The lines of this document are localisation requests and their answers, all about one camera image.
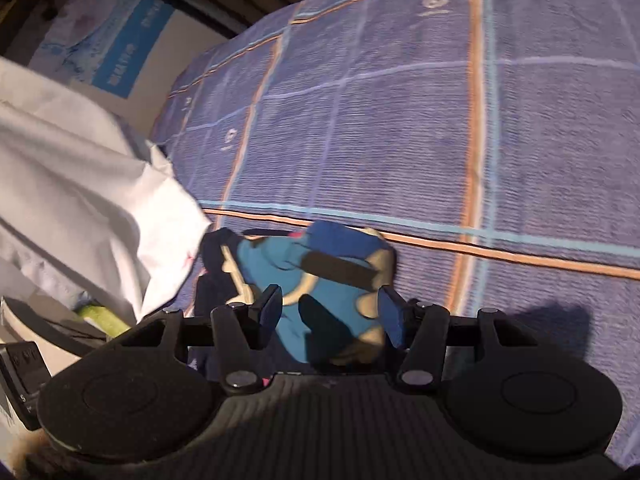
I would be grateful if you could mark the blue white poster board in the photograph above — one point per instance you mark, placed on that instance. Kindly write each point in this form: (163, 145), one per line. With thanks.
(123, 54)

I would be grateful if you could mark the blue checked bed sheet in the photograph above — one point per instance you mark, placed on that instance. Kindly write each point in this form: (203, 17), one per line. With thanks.
(494, 143)

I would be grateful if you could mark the white cloth bag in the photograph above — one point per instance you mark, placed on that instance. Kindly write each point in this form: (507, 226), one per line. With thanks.
(88, 208)

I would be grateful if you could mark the navy printed child t-shirt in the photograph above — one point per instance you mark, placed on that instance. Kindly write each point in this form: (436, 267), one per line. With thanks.
(329, 274)

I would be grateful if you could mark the yellow green cloth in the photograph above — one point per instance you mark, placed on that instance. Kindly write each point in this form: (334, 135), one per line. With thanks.
(103, 319)

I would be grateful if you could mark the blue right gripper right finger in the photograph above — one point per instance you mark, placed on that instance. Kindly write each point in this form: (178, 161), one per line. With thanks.
(393, 316)

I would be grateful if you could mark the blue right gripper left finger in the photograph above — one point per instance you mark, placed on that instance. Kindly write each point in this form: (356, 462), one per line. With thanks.
(263, 317)

